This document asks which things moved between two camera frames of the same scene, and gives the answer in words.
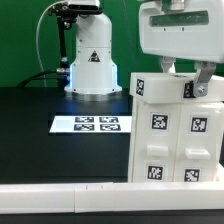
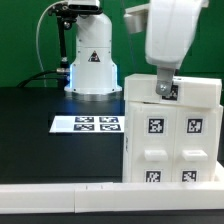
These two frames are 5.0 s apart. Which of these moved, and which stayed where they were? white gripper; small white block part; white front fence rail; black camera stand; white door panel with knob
Moved: small white block part; white gripper
Stayed: white door panel with knob; black camera stand; white front fence rail
